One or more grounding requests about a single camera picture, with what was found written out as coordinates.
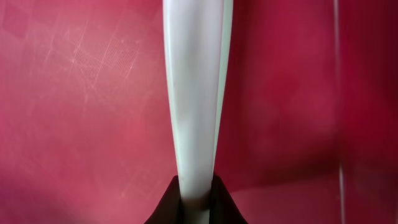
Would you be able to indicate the red serving tray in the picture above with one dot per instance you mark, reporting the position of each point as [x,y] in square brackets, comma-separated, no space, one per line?
[308,131]

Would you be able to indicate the pink plastic fork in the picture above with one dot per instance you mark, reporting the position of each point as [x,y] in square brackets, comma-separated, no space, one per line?
[192,38]

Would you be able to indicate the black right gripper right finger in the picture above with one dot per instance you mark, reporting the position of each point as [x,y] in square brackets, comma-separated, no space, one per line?
[223,209]

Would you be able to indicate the white plastic spoon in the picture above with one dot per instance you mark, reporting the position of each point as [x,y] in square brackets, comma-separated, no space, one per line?
[225,47]

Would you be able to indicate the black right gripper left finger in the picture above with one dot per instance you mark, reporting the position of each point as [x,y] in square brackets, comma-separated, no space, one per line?
[169,209]

